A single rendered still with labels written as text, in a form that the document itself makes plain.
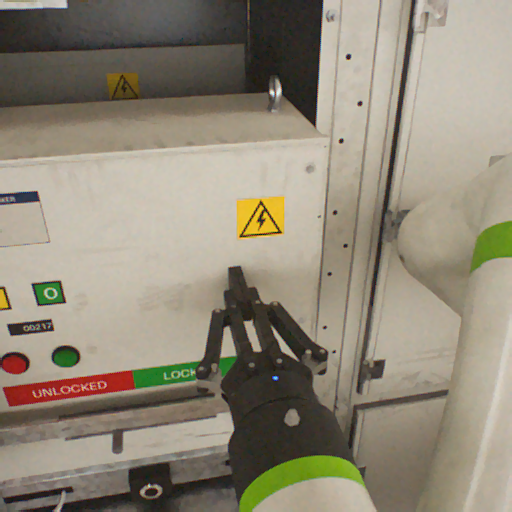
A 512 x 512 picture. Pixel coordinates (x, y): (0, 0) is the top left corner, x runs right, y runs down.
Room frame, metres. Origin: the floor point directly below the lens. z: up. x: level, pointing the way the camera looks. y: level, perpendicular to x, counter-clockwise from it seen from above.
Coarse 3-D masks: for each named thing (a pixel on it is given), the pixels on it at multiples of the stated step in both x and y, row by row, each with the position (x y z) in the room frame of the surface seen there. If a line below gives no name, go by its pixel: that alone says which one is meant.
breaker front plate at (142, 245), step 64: (0, 192) 0.46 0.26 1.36; (64, 192) 0.47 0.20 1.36; (128, 192) 0.49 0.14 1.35; (192, 192) 0.50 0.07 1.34; (256, 192) 0.51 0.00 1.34; (320, 192) 0.53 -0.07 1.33; (0, 256) 0.46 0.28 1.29; (64, 256) 0.47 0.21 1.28; (128, 256) 0.48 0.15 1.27; (192, 256) 0.50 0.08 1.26; (256, 256) 0.51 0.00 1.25; (0, 320) 0.45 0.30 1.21; (64, 320) 0.47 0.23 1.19; (128, 320) 0.48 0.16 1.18; (192, 320) 0.50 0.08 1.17; (0, 384) 0.45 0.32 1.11; (192, 384) 0.50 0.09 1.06; (0, 448) 0.44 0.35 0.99; (64, 448) 0.46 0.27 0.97; (128, 448) 0.48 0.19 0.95; (192, 448) 0.49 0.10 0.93
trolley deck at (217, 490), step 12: (204, 480) 0.50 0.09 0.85; (216, 480) 0.50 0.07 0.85; (228, 480) 0.50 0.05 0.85; (180, 492) 0.47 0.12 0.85; (192, 492) 0.47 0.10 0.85; (204, 492) 0.47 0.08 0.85; (216, 492) 0.47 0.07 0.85; (228, 492) 0.47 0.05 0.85; (72, 504) 0.45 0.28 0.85; (84, 504) 0.45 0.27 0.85; (96, 504) 0.45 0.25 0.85; (108, 504) 0.45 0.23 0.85; (120, 504) 0.45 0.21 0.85; (132, 504) 0.45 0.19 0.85; (144, 504) 0.45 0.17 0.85; (156, 504) 0.45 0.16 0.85; (168, 504) 0.45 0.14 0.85; (180, 504) 0.45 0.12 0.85; (192, 504) 0.45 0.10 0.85; (204, 504) 0.45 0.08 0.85; (216, 504) 0.45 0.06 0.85; (228, 504) 0.45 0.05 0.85
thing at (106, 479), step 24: (168, 456) 0.48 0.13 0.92; (192, 456) 0.48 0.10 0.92; (216, 456) 0.49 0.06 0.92; (24, 480) 0.44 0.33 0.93; (48, 480) 0.44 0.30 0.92; (72, 480) 0.45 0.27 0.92; (96, 480) 0.45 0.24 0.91; (120, 480) 0.46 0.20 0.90; (192, 480) 0.48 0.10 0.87; (24, 504) 0.43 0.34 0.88; (48, 504) 0.44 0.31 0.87
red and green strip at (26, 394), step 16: (160, 368) 0.49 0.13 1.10; (176, 368) 0.49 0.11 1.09; (192, 368) 0.50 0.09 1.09; (224, 368) 0.50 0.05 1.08; (32, 384) 0.46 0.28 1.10; (48, 384) 0.46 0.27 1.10; (64, 384) 0.46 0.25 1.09; (80, 384) 0.47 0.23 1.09; (96, 384) 0.47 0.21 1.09; (112, 384) 0.47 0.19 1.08; (128, 384) 0.48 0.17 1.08; (144, 384) 0.48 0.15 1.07; (160, 384) 0.49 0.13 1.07; (16, 400) 0.45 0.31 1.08; (32, 400) 0.45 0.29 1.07; (48, 400) 0.46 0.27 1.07
